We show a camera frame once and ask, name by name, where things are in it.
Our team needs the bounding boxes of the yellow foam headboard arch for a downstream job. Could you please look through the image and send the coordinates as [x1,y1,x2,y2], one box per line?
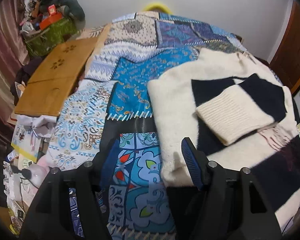
[143,2,172,14]

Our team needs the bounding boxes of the orange box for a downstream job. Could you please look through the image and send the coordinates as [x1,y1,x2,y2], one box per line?
[39,12,63,30]

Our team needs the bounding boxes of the brown wooden door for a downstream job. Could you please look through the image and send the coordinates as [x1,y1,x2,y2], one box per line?
[270,2,300,95]

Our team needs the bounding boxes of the cream and navy striped sweater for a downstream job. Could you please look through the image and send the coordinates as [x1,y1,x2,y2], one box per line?
[147,48,300,226]

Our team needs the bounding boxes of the striped pink curtain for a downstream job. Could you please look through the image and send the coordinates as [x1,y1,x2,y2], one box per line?
[0,0,29,139]

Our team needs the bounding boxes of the blue patchwork bedspread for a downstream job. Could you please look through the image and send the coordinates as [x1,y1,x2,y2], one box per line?
[45,11,283,240]

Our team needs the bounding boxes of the dark green plush toy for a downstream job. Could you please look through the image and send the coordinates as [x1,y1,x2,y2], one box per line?
[58,0,85,22]

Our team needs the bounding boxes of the green patterned storage box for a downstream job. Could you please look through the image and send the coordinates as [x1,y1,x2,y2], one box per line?
[25,18,77,57]

